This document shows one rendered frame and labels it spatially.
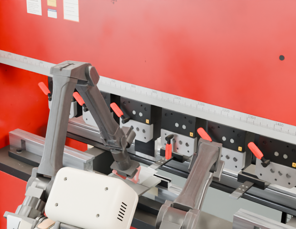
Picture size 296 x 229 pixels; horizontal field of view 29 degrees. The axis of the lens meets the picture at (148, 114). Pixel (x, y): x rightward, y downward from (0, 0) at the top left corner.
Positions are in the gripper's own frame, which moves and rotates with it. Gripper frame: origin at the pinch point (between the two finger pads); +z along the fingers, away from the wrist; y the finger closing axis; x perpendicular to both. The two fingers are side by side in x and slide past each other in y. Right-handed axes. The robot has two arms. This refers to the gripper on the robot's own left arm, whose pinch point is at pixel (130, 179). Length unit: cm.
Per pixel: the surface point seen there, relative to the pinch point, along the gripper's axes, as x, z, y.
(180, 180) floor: -105, 168, 76
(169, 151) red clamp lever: -10.0, -13.1, -15.7
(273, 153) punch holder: -17, -21, -55
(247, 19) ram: -37, -59, -41
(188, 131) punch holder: -16.8, -19.1, -21.3
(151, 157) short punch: -12.4, -0.7, -2.6
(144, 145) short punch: -13.7, -5.3, 0.5
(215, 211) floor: -84, 157, 33
